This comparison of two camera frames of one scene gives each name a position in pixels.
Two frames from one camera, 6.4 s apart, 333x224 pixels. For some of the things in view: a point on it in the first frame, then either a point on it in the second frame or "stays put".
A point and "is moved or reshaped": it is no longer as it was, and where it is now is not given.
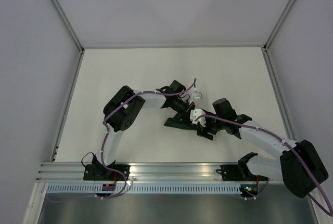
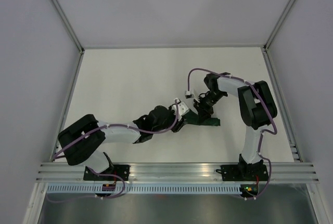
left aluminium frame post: [61, 11] stays put
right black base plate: [239, 172] stays put
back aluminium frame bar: [171, 47] stays put
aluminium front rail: [58, 172] stays put
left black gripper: [188, 107] -> [178, 125]
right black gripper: [203, 131] -> [203, 112]
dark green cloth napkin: [176, 121] is moved or reshaped
